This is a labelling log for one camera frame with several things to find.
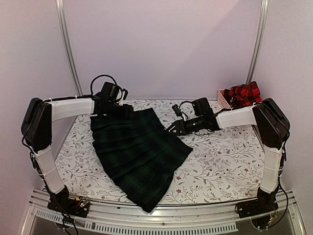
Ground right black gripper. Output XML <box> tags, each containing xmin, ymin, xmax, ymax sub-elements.
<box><xmin>165</xmin><ymin>116</ymin><xmax>204</xmax><ymax>136</ymax></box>

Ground left aluminium frame post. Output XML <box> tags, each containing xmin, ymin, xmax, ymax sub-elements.
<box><xmin>55</xmin><ymin>0</ymin><xmax>83</xmax><ymax>95</ymax></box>

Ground pink plastic basket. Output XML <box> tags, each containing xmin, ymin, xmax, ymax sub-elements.
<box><xmin>217</xmin><ymin>89</ymin><xmax>233</xmax><ymax>109</ymax></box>

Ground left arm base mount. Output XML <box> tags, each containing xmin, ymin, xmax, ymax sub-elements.
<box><xmin>47</xmin><ymin>193</ymin><xmax>90</xmax><ymax>218</ymax></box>

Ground aluminium frame post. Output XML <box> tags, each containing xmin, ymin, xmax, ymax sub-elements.
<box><xmin>55</xmin><ymin>0</ymin><xmax>83</xmax><ymax>95</ymax></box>
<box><xmin>246</xmin><ymin>0</ymin><xmax>269</xmax><ymax>85</ymax></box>

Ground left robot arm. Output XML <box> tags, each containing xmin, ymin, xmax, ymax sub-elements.
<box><xmin>21</xmin><ymin>79</ymin><xmax>134</xmax><ymax>212</ymax></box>

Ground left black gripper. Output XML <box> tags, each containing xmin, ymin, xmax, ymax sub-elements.
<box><xmin>106</xmin><ymin>101</ymin><xmax>135</xmax><ymax>120</ymax></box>

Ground dark green plaid skirt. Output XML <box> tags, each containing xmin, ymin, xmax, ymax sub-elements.
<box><xmin>90</xmin><ymin>108</ymin><xmax>193</xmax><ymax>213</ymax></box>

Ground right aluminium frame post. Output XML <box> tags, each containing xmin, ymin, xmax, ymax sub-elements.
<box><xmin>246</xmin><ymin>0</ymin><xmax>269</xmax><ymax>85</ymax></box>

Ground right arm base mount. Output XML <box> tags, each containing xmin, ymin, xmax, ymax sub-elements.
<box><xmin>234</xmin><ymin>195</ymin><xmax>278</xmax><ymax>230</ymax></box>

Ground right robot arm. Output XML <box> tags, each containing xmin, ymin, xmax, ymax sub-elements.
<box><xmin>167</xmin><ymin>98</ymin><xmax>290</xmax><ymax>194</ymax></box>

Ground front aluminium rail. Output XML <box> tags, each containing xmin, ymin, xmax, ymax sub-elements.
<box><xmin>21</xmin><ymin>189</ymin><xmax>307</xmax><ymax>235</ymax></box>

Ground red black plaid shirt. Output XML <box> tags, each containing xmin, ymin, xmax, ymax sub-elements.
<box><xmin>224</xmin><ymin>81</ymin><xmax>262</xmax><ymax>108</ymax></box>

